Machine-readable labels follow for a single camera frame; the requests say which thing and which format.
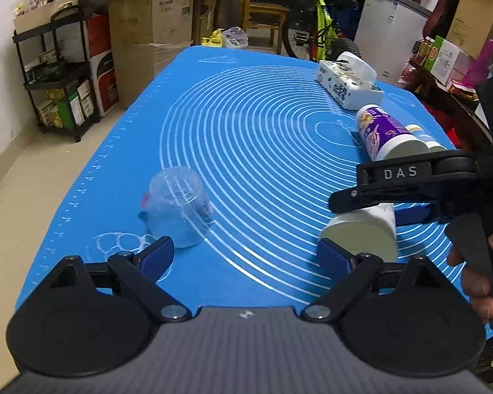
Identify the clear plastic cup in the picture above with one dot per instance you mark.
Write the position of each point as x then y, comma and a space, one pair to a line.
177, 206

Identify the purple paper cup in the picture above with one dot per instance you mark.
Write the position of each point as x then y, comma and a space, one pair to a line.
384, 137

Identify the white tissue box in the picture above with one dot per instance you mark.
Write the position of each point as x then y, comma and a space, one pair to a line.
350, 81

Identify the white paper cup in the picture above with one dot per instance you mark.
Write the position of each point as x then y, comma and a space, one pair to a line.
370, 229

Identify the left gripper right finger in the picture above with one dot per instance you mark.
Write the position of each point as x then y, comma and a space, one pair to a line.
352, 276

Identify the white chest freezer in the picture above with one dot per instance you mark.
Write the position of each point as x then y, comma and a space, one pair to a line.
386, 34

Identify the wooden chair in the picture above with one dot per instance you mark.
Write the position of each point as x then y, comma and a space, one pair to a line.
255, 15

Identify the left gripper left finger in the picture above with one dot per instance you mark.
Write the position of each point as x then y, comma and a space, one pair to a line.
137, 275

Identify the tall brown cardboard box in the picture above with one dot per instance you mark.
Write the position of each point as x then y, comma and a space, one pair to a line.
472, 26

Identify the yellow toy truck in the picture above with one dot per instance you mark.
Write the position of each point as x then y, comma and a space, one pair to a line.
215, 40

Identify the lower cardboard box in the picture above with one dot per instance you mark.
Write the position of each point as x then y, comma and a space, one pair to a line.
146, 35

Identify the black metal shelf rack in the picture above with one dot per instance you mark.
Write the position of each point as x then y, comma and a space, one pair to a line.
56, 59

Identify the light blue paper cup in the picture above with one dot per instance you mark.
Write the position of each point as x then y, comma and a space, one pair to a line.
432, 144

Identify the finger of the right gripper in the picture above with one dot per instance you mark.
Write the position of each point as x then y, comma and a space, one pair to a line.
438, 179
417, 215

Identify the green black bicycle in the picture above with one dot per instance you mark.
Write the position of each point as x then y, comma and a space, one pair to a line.
311, 30

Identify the blue silicone baking mat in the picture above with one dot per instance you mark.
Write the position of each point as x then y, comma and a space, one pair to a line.
270, 146

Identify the dark wooden side table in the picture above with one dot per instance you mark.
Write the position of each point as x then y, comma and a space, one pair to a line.
462, 126

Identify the person's right hand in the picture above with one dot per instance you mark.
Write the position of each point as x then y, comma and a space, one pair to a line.
478, 288

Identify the green white carton box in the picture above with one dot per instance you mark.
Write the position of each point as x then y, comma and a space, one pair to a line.
446, 62

